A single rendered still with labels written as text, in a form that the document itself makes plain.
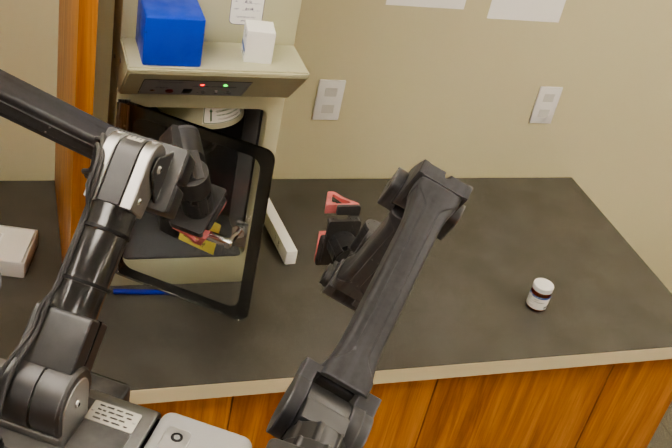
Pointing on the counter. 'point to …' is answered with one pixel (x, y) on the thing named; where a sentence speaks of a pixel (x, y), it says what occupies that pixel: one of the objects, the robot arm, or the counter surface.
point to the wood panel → (75, 72)
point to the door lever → (226, 237)
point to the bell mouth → (211, 117)
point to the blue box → (169, 30)
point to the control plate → (193, 87)
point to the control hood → (218, 69)
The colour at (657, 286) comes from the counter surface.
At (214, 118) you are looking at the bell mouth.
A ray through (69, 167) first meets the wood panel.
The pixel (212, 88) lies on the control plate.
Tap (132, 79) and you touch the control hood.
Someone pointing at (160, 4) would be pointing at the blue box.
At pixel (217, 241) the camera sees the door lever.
